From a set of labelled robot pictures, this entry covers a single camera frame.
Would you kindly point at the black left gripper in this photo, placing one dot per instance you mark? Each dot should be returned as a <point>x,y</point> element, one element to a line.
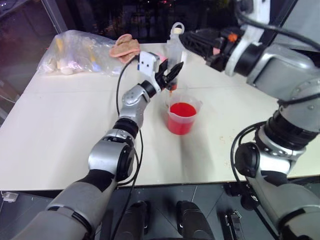
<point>167,84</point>

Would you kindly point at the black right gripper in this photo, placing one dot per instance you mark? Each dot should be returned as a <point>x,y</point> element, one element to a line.
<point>225,43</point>

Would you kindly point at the clear plastic bottle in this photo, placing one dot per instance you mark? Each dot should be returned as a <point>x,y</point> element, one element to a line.
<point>173,53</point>

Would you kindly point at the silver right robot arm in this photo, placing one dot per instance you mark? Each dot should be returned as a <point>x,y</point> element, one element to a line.
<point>280,65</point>

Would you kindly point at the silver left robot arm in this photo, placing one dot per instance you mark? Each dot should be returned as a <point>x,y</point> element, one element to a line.
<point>130,105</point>

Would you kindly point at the clear empty plastic cup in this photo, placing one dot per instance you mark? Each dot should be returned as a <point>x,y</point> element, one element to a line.
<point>186,92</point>

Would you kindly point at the measuring cup with red liquid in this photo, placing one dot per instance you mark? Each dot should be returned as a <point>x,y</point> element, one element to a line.
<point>182,117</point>

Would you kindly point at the small pink object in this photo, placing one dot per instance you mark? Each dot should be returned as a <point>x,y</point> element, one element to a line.
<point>163,59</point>

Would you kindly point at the pink crumpled cloth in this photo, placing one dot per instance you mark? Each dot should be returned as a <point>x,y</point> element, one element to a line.
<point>125,47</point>

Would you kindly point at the clear plastic bag with items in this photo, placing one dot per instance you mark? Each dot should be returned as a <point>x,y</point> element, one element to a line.
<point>75,52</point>

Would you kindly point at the dark rounded shape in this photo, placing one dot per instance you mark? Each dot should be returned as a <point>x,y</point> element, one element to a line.
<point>135,220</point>
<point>191,220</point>

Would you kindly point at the black rectangular device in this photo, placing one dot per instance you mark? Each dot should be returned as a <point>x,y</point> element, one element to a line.
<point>232,223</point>

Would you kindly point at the small white box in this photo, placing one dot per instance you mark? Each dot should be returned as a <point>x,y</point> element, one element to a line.
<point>10,196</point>

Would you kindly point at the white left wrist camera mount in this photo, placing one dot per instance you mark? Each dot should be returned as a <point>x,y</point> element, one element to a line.
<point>148,63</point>

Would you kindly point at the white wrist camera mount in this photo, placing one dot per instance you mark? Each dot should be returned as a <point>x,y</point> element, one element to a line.
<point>250,37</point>
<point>148,63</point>

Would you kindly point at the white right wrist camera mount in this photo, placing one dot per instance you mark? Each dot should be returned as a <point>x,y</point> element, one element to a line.
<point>250,37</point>

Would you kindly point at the black bracket under table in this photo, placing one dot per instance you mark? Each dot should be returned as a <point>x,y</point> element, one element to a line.
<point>236,195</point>

